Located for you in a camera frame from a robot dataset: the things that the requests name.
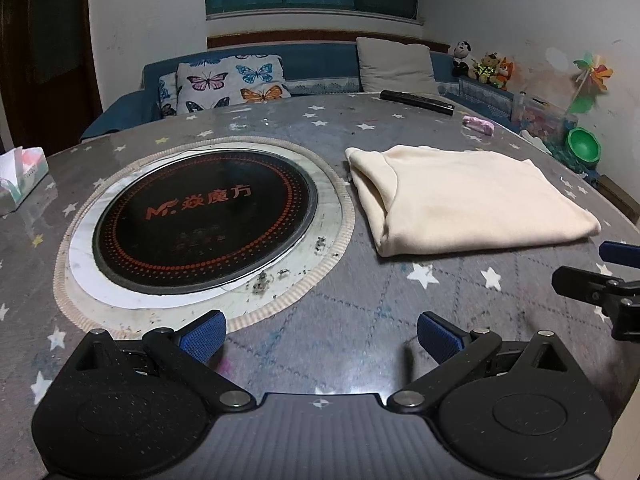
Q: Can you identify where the green plastic bowl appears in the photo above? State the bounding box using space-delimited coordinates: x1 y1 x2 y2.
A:
566 127 602 167

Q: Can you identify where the pink wrapped packet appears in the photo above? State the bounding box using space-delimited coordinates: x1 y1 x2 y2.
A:
462 115 495 136

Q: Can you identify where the black remote control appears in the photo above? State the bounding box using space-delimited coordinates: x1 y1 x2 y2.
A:
380 90 454 116

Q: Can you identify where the beige cushion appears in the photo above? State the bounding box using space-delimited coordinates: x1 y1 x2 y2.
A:
356 37 438 94

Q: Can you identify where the orange plush toy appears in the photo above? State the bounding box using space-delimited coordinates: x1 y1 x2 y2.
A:
494 58 514 90

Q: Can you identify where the panda plush toy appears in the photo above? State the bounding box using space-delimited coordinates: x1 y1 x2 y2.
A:
451 40 476 79

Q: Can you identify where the grey star pattern table mat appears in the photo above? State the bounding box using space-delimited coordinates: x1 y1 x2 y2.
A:
1 94 639 479

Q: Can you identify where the cream hoodie sweatshirt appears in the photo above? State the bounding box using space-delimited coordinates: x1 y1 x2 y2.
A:
345 145 601 257

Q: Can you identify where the dark wooden door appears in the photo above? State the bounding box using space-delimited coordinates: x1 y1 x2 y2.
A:
1 0 103 155

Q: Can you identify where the tissue box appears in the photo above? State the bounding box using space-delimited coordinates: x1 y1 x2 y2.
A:
0 148 49 216

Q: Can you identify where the blue sofa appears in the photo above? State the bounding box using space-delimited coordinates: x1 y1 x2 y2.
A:
79 41 516 141

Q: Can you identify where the butterfly print pillow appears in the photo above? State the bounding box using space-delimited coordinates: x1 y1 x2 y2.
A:
176 54 291 114

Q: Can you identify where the colourful pinwheel toy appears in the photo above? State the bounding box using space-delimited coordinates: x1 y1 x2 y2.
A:
567 52 614 114

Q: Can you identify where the yellow vest plush toy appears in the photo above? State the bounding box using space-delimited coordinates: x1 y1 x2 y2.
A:
473 52 500 84

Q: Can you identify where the black induction cooktop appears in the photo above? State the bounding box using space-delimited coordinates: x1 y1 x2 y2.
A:
92 148 318 295

